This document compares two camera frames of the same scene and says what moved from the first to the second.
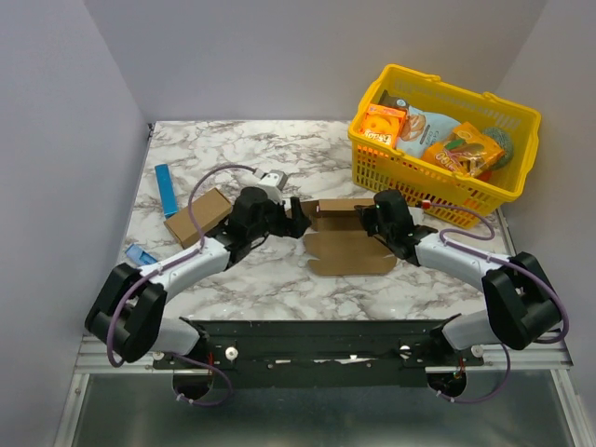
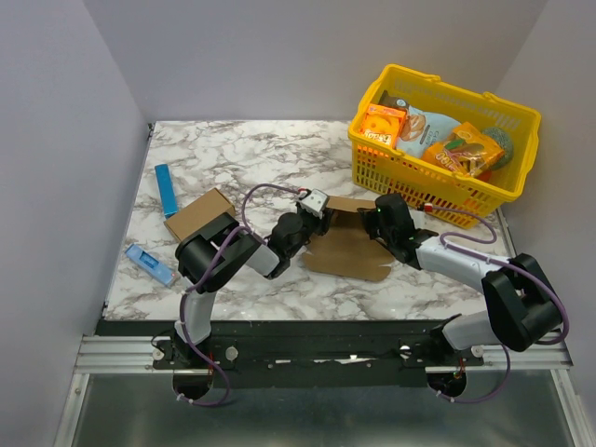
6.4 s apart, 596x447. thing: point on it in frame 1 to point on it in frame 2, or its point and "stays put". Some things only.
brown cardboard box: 338,241 stays put
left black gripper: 297,223 to 322,224
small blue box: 139,256 stays put
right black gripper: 372,219 stays put
